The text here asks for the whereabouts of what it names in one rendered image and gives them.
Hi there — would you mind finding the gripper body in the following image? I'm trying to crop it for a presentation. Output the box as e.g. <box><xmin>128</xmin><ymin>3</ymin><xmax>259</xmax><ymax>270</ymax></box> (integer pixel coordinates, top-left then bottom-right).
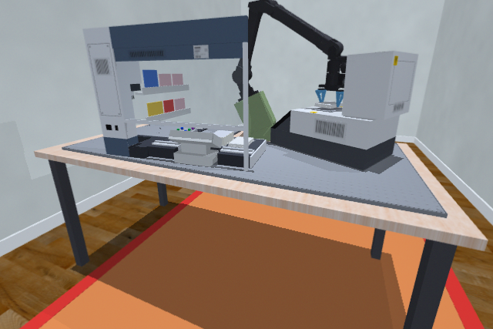
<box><xmin>318</xmin><ymin>72</ymin><xmax>344</xmax><ymax>92</ymax></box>

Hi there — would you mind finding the white lab instrument with black keypad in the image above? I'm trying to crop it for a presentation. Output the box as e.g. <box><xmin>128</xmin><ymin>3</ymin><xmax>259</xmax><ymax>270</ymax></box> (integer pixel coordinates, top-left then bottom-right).
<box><xmin>270</xmin><ymin>51</ymin><xmax>418</xmax><ymax>170</ymax></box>

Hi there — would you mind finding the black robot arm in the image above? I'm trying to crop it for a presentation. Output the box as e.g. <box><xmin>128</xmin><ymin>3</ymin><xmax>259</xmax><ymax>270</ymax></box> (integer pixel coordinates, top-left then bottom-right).
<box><xmin>248</xmin><ymin>0</ymin><xmax>347</xmax><ymax>97</ymax></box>

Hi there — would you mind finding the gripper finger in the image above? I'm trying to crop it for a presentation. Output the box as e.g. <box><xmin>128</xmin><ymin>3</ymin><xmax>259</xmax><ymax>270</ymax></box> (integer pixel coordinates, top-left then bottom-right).
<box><xmin>336</xmin><ymin>92</ymin><xmax>344</xmax><ymax>107</ymax></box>
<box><xmin>315</xmin><ymin>90</ymin><xmax>326</xmax><ymax>102</ymax></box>

